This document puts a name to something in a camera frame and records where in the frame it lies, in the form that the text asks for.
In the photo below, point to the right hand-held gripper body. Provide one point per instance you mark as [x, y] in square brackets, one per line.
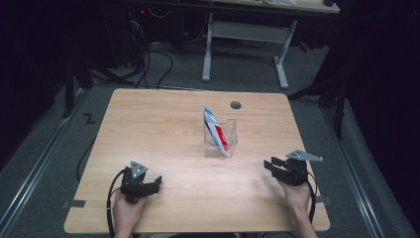
[295, 173]

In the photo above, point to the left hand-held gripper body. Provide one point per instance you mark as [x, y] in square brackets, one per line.
[133, 186]

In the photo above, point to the clear plastic box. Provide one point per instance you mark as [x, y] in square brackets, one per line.
[228, 139]

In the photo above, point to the white red blue toothpaste tube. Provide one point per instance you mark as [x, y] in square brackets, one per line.
[216, 132]

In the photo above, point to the person's right hand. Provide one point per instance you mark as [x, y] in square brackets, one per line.
[297, 196]

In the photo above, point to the person's left hand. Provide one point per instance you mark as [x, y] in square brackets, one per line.
[127, 213]

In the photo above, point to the grey tape strip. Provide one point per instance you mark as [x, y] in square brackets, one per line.
[324, 199]
[76, 203]

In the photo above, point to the grey table grommet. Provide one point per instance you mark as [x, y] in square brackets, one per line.
[235, 105]

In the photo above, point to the black metal stand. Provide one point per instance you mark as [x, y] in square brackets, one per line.
[339, 109]
[69, 89]

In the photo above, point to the small red object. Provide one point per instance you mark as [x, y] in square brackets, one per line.
[304, 47]

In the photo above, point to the desk with white legs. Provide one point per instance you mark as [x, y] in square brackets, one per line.
[251, 31]

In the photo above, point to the metal floor rail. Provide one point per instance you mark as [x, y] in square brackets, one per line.
[356, 178]
[36, 168]

